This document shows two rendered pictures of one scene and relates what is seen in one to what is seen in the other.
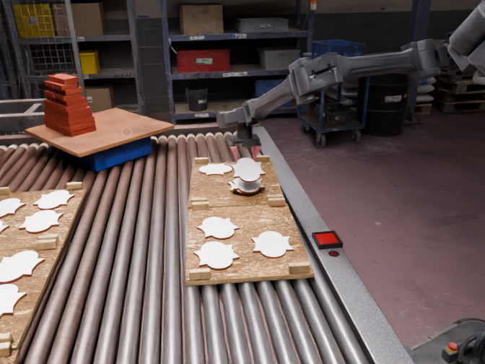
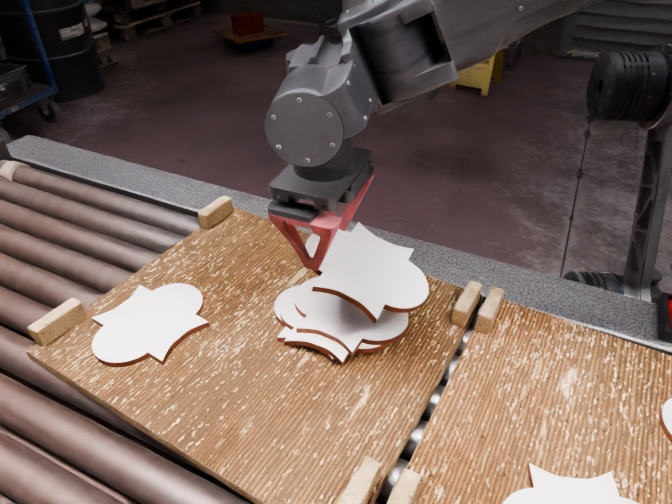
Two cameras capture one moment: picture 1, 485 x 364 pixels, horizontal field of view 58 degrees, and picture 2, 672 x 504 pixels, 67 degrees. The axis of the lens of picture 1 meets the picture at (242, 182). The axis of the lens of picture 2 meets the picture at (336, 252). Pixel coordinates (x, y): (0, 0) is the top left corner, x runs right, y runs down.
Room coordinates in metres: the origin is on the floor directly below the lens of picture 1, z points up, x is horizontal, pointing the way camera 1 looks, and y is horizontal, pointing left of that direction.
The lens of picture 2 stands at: (1.27, 0.34, 1.37)
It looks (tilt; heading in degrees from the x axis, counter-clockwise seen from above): 37 degrees down; 304
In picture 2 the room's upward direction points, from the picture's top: straight up
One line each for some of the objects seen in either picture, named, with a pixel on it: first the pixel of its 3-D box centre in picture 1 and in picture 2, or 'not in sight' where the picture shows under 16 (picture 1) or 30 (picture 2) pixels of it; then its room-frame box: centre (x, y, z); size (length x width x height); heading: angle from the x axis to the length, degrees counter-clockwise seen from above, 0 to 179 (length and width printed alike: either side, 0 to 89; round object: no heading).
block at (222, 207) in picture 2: (263, 158); (216, 212); (1.78, -0.09, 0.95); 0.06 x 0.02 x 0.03; 93
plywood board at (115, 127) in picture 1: (99, 128); not in sight; (1.99, 0.68, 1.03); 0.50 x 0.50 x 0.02; 48
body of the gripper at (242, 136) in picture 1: (244, 132); (322, 149); (1.52, -0.01, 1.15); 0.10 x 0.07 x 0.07; 101
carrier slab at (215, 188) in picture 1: (234, 183); (268, 325); (1.58, 0.03, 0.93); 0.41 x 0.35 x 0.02; 3
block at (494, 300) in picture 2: (276, 201); (490, 308); (1.36, -0.12, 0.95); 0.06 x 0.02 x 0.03; 94
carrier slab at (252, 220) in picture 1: (243, 239); (664, 497); (1.16, 0.00, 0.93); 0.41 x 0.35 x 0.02; 4
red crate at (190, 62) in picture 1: (203, 58); not in sight; (5.70, 0.48, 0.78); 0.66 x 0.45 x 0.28; 99
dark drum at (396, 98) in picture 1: (382, 93); (44, 27); (5.09, -1.67, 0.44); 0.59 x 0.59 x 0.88
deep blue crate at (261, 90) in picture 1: (271, 90); not in sight; (5.85, -0.42, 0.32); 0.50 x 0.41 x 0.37; 95
